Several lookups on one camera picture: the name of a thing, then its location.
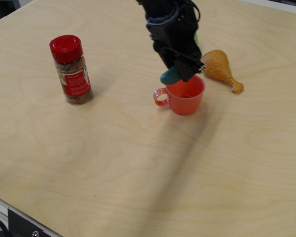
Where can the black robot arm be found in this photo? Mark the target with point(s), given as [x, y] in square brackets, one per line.
[173, 25]

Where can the orange plastic cup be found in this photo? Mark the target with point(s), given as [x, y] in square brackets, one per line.
[183, 98]

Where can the green toy cucumber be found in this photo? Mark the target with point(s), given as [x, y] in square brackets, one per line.
[171, 76]

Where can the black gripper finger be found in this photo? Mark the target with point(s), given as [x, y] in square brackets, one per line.
[188, 68]
[166, 52]

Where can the toy chicken drumstick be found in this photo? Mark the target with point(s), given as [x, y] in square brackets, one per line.
[217, 66]

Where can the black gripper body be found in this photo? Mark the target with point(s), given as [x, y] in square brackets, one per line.
[175, 22]

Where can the red lid spice jar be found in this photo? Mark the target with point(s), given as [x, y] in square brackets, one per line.
[69, 61]

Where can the black corner bracket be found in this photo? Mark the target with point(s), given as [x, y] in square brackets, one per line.
[22, 225]

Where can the green toy cabbage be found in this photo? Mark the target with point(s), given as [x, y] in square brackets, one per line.
[196, 38]

